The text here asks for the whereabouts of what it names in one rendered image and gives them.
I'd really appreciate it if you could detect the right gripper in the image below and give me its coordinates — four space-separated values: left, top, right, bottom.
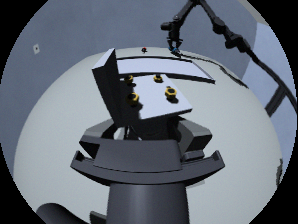
167 31 183 50

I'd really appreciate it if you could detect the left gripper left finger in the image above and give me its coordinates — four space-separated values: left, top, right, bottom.
83 118 128 140

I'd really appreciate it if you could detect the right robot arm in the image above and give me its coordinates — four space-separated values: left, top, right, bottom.
161 0 236 40

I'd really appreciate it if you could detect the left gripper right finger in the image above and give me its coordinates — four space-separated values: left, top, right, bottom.
166 116 213 157

